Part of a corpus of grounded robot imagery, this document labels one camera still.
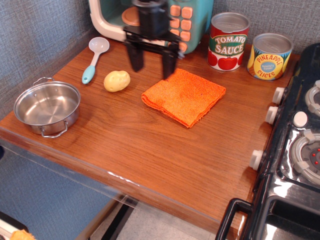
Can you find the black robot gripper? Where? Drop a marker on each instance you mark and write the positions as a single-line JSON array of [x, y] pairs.
[[152, 35]]

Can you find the orange cloth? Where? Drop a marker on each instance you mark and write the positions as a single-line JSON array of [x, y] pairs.
[[184, 97]]

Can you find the yellow toy potato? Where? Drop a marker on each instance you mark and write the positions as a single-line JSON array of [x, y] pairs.
[[116, 81]]

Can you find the toy microwave teal and cream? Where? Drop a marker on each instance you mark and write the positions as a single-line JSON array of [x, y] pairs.
[[188, 19]]

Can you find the tomato sauce can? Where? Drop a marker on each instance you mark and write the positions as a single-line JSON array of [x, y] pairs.
[[227, 40]]

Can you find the stainless steel pot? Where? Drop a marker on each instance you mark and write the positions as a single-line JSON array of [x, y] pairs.
[[49, 107]]

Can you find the pineapple slices can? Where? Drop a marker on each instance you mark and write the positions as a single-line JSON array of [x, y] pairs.
[[269, 56]]

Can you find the white stove knob upper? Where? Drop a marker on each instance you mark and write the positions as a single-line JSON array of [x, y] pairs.
[[278, 95]]

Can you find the white stove knob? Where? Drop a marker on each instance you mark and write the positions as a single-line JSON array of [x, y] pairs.
[[271, 114], [255, 159], [278, 95]]

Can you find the white stove knob middle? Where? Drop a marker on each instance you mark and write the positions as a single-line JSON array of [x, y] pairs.
[[271, 114]]

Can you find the white stove knob lower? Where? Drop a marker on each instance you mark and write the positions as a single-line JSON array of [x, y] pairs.
[[255, 159]]

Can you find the white round stove button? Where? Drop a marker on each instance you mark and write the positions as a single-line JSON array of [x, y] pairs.
[[300, 119]]

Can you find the grey stove burner upper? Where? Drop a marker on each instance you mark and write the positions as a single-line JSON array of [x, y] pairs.
[[312, 106]]

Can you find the grey stove burner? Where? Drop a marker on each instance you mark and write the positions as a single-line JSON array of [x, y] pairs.
[[312, 106], [305, 156]]

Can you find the grey stove burner lower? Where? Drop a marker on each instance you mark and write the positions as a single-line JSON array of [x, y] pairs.
[[305, 156]]

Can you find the black toy stove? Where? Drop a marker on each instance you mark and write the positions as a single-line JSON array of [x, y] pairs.
[[286, 206]]

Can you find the orange object bottom left corner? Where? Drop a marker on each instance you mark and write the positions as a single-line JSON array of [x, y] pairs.
[[21, 235]]

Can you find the white spoon teal handle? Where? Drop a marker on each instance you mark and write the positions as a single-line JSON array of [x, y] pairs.
[[98, 45]]

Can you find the black oven door handle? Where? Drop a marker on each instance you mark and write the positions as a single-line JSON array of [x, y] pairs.
[[235, 205]]

